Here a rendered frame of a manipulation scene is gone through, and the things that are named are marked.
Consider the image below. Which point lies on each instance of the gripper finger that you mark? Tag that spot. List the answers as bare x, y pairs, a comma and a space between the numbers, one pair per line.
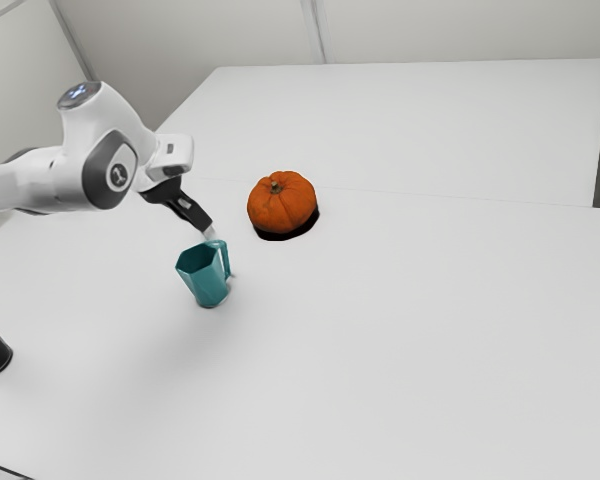
196, 216

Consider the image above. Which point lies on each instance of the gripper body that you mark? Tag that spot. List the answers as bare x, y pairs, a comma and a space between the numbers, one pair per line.
166, 194

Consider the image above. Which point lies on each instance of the teal faceted mug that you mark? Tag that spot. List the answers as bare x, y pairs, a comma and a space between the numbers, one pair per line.
206, 275

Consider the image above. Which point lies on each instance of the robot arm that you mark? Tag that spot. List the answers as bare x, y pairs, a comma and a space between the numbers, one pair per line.
70, 170

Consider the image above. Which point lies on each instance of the orange pumpkin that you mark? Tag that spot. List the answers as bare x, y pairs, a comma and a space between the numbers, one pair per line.
281, 201

